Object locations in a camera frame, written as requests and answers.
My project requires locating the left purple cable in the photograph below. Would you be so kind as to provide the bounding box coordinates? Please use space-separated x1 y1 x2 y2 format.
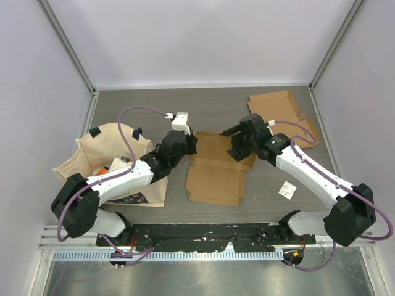
57 105 169 268

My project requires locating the aluminium front rail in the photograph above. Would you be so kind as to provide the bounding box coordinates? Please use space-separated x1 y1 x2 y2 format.
39 221 362 248

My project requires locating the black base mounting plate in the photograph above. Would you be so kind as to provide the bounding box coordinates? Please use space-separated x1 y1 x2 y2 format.
95 222 317 252

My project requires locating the white slotted cable duct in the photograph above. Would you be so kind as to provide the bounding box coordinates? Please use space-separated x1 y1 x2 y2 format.
52 249 284 262

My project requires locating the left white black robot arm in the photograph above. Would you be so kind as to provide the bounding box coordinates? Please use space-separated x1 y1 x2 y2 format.
50 130 198 246

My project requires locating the orange item in bag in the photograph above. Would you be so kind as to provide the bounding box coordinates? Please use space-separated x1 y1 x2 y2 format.
96 166 109 176

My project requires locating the beige canvas tote bag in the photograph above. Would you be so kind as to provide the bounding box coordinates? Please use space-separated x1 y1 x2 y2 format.
53 123 168 207

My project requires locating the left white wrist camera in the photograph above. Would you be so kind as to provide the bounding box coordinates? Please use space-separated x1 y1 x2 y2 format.
165 112 191 135

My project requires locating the small white plastic packet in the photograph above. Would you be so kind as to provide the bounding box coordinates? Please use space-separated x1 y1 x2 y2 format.
278 181 297 200

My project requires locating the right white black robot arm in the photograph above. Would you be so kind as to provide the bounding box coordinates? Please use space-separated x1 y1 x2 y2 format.
221 113 376 247

